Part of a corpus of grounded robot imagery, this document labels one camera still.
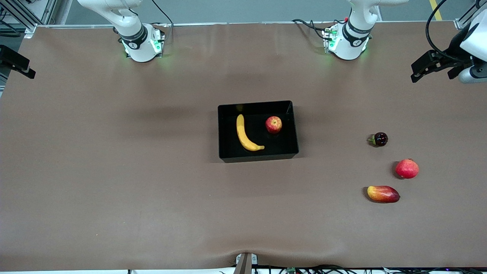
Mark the grey metal mount bracket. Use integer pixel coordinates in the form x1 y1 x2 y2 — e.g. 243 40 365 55
234 252 258 274

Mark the black plastic box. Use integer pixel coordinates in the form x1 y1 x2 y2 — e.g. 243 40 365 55
218 100 299 163

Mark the dark purple mangosteen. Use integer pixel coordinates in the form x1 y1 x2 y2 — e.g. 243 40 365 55
368 132 388 147

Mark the small red yellow apple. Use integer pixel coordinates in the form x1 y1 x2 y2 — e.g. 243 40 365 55
266 116 283 134

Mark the red round apple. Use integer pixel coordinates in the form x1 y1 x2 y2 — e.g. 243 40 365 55
395 158 420 179

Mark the red yellow mango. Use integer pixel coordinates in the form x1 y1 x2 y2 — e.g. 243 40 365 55
367 185 401 204

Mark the yellow banana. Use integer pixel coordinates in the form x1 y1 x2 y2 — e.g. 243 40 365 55
236 114 265 152

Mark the black cable bundle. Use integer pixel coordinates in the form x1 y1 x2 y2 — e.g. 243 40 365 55
380 266 487 274
295 264 360 274

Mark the aluminium frame profile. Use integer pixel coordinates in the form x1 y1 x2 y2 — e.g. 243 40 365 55
0 0 57 38
455 0 487 29

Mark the brown table mat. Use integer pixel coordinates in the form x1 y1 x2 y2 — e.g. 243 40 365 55
0 21 487 271

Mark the black base power cable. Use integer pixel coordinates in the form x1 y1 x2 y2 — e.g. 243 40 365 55
310 23 333 41
292 18 331 31

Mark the thin black hanging cable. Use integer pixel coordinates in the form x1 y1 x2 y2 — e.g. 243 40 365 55
151 0 174 29

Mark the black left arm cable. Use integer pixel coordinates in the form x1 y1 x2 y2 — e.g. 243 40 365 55
425 0 487 63

